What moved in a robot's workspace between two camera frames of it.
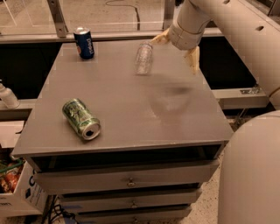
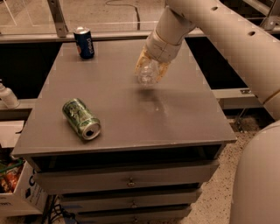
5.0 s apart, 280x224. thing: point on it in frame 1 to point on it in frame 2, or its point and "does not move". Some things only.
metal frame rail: [58, 31] does not move
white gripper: [181, 39] to [161, 48]
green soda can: [80, 118] does not move
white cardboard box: [24, 201] does not move
